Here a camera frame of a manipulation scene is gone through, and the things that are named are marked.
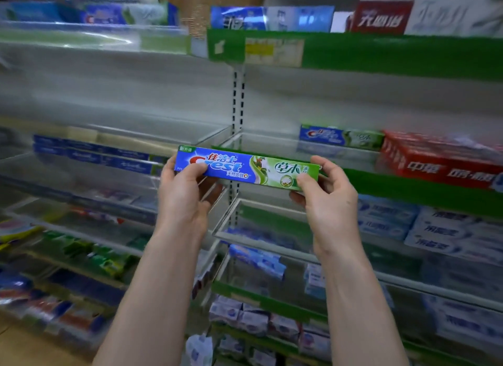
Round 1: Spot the stack of white blue cartons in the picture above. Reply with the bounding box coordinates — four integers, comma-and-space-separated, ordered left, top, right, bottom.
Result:
422, 294, 503, 348

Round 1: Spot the stack of pale blue boxes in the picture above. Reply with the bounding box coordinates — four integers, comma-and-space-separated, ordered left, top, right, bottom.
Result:
357, 194, 420, 241

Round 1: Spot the white blue carton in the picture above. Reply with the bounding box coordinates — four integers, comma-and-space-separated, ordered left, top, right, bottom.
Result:
304, 263, 327, 300

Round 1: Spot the red white toothpaste box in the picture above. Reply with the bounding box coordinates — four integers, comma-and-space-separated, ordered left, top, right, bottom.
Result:
346, 0, 503, 38

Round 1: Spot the stack of white toothpaste boxes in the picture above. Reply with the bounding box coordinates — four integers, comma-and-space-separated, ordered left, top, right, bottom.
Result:
404, 206, 503, 267

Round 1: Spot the row of blue white boxes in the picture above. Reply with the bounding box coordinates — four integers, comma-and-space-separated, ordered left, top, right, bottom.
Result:
0, 0, 179, 27

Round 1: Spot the blue green toothpaste box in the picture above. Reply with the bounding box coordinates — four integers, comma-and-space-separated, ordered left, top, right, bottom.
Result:
174, 145, 321, 192
298, 124, 386, 152

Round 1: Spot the clear-edged shelving unit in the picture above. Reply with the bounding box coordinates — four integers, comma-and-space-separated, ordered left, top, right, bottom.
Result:
0, 21, 236, 351

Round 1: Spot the pile of blue packets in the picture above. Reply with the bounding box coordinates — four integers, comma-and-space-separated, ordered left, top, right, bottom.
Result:
227, 243, 287, 281

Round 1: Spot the green-edged shelving unit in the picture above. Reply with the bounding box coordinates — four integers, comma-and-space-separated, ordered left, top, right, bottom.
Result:
206, 28, 503, 366

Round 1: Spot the stack of red toothpaste boxes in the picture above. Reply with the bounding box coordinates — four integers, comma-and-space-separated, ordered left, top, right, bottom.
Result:
378, 130, 503, 192

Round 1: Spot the yellow white price label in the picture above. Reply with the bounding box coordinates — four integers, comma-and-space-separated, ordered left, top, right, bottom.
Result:
244, 37, 305, 68

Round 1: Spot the row of small white boxes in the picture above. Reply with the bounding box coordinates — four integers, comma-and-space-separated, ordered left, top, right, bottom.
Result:
208, 295, 332, 366

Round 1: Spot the white plastic bag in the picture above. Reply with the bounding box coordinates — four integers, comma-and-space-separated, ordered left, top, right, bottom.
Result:
185, 334, 214, 366

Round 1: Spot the person's left hand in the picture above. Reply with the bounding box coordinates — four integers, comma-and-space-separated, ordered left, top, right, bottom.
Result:
155, 154, 225, 241

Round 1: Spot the pile of green packets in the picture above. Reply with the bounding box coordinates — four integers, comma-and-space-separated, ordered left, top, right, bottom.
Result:
42, 230, 151, 279

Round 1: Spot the row of red blue boxes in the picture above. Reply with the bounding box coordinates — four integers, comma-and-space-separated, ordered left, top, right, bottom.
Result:
0, 274, 108, 341

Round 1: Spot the person's left forearm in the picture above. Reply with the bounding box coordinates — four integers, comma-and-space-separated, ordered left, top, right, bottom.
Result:
92, 225, 210, 366

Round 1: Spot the row of dark blue toothpaste boxes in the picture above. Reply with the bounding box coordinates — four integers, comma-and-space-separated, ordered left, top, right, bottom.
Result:
32, 134, 169, 177

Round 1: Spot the perforated metal shelf post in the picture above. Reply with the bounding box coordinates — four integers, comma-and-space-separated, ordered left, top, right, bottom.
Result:
231, 65, 247, 230

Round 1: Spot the light blue toothpaste box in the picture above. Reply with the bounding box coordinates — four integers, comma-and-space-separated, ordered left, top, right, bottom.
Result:
267, 6, 335, 33

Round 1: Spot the person's right hand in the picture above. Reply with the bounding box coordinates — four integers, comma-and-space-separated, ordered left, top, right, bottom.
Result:
289, 155, 365, 257

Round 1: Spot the person's right forearm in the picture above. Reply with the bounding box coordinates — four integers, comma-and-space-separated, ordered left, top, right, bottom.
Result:
314, 242, 410, 366

